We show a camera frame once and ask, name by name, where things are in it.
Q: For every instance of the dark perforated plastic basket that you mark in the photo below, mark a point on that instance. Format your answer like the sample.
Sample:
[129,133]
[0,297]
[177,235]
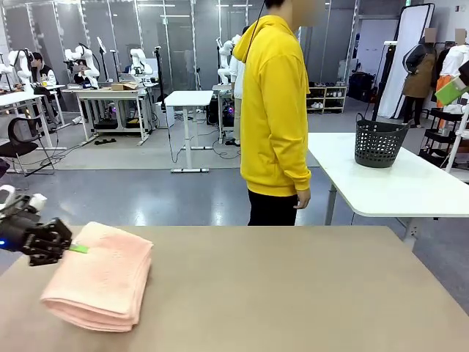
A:
[377,150]

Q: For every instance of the seated person black white jacket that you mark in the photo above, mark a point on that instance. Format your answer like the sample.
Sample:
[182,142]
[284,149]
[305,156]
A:
[45,73]

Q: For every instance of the person's right hand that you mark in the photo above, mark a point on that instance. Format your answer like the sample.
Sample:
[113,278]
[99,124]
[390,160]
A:
[304,198]

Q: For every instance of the white desk with clutter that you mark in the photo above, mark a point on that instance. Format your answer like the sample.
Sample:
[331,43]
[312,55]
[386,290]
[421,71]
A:
[22,97]

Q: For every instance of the white metal rack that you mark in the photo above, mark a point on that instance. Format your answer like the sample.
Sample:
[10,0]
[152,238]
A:
[458,139]

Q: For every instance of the seated person black clothes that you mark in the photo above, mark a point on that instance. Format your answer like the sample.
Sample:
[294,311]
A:
[81,77]

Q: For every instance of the flat cardboard box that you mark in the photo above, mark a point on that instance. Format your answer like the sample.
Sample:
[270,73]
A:
[122,87]

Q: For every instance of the left gripper finger with green tip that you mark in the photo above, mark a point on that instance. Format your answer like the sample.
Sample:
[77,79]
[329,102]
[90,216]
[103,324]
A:
[55,231]
[45,254]

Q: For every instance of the figure in brown apron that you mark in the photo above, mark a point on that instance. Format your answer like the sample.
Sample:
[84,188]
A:
[419,73]

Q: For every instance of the person in yellow hoodie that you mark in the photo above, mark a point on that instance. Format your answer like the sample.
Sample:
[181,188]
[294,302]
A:
[275,110]

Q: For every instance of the white shoe shelf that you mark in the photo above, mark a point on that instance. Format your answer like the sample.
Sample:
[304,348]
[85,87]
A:
[329,99]

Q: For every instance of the large white table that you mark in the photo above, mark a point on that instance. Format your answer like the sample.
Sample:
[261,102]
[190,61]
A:
[384,183]

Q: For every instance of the pink terry towel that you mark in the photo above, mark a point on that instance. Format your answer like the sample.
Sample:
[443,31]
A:
[102,271]

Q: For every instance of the tall white reflector panel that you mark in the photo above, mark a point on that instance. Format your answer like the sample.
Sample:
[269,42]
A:
[406,55]

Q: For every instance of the person in white top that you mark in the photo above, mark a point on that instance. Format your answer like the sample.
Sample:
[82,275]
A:
[237,73]

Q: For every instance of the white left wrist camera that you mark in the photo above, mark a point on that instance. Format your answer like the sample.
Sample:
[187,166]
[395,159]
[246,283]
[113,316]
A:
[38,201]

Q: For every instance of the black luggage bag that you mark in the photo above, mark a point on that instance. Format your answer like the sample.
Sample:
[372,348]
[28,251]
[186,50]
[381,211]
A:
[361,86]

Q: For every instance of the long white robot desk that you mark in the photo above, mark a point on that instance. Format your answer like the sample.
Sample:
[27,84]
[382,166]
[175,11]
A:
[106,93]

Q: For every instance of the figure in orange trousers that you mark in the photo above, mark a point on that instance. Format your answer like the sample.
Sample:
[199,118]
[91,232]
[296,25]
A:
[452,58]

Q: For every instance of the person's right forearm yellow sleeve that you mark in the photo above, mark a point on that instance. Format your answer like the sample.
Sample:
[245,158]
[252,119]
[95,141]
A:
[293,161]

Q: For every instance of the small white standing desk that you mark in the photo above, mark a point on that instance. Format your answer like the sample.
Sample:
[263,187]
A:
[188,97]

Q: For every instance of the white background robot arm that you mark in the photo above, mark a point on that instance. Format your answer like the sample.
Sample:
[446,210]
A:
[137,58]
[22,66]
[93,69]
[225,73]

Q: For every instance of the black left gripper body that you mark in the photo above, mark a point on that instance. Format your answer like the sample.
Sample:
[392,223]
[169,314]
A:
[14,234]

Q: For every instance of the black office chair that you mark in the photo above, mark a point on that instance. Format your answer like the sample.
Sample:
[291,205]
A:
[14,149]

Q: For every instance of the grey robot stand table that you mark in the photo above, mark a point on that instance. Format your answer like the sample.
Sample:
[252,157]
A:
[223,91]

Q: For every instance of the black floor power strip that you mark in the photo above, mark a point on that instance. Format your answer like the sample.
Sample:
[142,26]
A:
[105,141]

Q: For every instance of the black utility cart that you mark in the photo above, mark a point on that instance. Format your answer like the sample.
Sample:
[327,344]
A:
[438,137]

